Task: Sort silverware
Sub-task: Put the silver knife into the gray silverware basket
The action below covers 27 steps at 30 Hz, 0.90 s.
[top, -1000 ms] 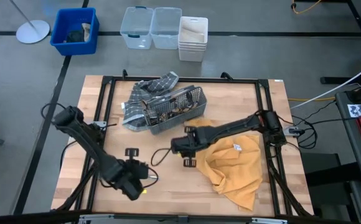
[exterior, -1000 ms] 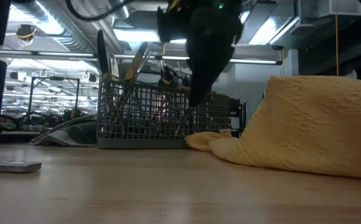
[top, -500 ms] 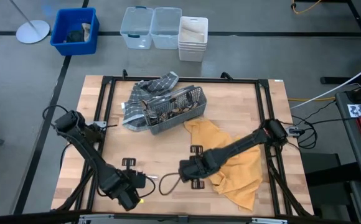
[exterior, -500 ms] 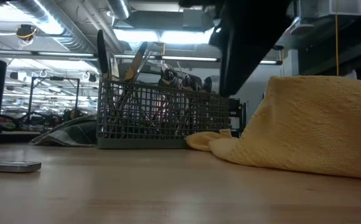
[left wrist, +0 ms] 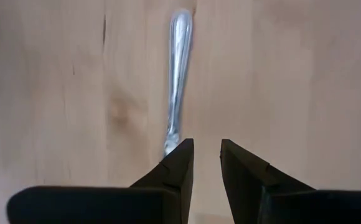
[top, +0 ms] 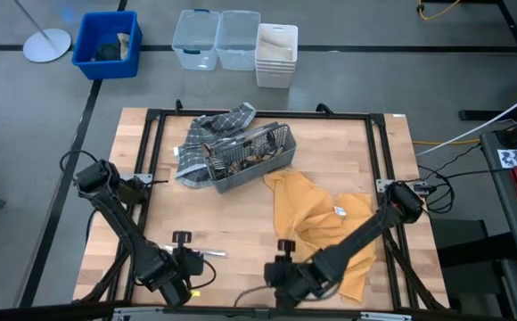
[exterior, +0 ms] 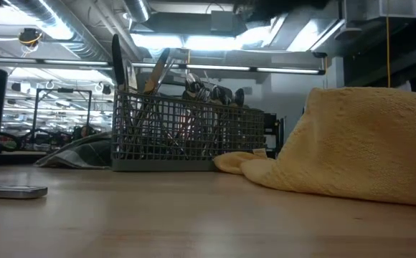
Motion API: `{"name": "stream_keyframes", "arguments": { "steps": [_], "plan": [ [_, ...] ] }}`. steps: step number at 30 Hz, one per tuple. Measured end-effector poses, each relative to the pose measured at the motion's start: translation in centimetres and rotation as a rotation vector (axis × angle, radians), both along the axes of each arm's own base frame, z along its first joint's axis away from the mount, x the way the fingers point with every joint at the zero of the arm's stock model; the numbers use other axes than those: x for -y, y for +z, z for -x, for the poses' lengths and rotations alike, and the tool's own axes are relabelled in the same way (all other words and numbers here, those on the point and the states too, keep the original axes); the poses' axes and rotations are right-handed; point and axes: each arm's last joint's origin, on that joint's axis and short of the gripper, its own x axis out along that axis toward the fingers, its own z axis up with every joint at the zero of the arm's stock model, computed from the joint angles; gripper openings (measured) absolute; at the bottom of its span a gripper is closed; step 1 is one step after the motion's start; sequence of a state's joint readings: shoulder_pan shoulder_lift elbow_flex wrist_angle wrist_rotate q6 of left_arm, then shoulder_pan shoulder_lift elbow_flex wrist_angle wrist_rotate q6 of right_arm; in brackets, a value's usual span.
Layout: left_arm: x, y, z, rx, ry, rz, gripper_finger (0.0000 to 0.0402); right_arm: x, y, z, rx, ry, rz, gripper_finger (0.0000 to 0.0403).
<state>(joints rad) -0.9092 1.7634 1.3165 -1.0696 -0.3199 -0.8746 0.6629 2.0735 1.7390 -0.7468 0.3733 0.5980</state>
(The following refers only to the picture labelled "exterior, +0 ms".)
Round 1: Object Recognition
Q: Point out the person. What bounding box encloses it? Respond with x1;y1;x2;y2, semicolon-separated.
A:
72;124;98;143

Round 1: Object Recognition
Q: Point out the yellow cable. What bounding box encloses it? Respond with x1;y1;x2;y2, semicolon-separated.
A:
385;0;392;89

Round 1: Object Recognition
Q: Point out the black metal frame stand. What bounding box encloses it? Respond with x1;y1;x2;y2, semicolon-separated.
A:
32;87;93;135

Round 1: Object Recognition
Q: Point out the yellow cloth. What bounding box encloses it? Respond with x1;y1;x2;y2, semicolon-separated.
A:
213;87;416;209

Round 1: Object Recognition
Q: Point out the grey checked cloth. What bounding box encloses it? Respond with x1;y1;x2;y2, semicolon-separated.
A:
34;131;113;170

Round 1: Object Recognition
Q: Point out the long ceiling light tube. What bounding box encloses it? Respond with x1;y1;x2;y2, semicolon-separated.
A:
0;57;326;76

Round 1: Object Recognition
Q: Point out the black ceiling device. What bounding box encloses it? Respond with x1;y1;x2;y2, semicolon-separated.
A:
16;27;44;48

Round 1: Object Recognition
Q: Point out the silver ventilation duct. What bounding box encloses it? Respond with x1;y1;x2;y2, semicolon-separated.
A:
9;0;113;62

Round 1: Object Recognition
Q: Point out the silver spoon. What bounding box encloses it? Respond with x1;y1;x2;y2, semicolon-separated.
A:
233;87;246;108
210;85;235;106

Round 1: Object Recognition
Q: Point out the grey ceiling box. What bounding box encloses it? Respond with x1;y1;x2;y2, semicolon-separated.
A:
209;9;235;34

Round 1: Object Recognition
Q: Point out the black frame clamp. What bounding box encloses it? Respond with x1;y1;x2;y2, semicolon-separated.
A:
264;113;286;159

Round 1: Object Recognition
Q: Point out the grey mesh cutlery basket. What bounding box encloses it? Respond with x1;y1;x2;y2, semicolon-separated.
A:
110;77;266;172

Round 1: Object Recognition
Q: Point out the ceiling light panel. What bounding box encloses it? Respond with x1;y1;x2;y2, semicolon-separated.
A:
131;32;279;52

